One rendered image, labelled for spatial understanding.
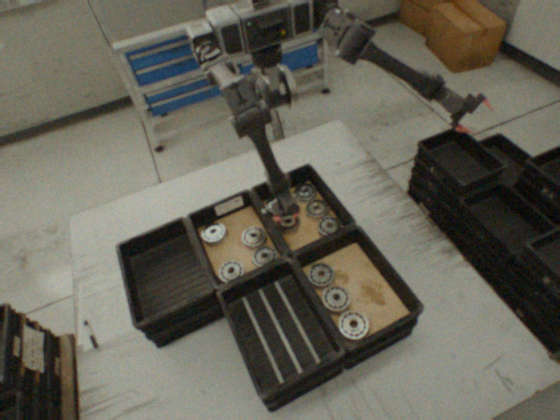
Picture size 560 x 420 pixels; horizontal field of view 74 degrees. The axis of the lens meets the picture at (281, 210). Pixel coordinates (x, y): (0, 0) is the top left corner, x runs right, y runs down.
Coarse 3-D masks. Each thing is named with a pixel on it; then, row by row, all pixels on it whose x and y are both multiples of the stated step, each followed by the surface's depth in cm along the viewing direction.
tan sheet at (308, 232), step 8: (304, 208) 165; (304, 216) 162; (304, 224) 159; (312, 224) 159; (304, 232) 157; (312, 232) 156; (288, 240) 155; (296, 240) 155; (304, 240) 154; (312, 240) 154; (296, 248) 152
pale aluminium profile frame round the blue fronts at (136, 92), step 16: (96, 0) 290; (96, 16) 240; (112, 32) 309; (112, 48) 257; (320, 48) 326; (128, 64) 272; (320, 64) 335; (128, 80) 277; (160, 80) 286; (176, 80) 289; (320, 80) 348; (144, 112) 302; (176, 112) 311; (224, 112) 332; (176, 128) 324; (192, 128) 327
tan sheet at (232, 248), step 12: (228, 216) 166; (240, 216) 166; (252, 216) 165; (228, 228) 162; (240, 228) 161; (228, 240) 158; (240, 240) 157; (216, 252) 155; (228, 252) 154; (240, 252) 154; (252, 252) 153; (216, 264) 151; (252, 264) 149
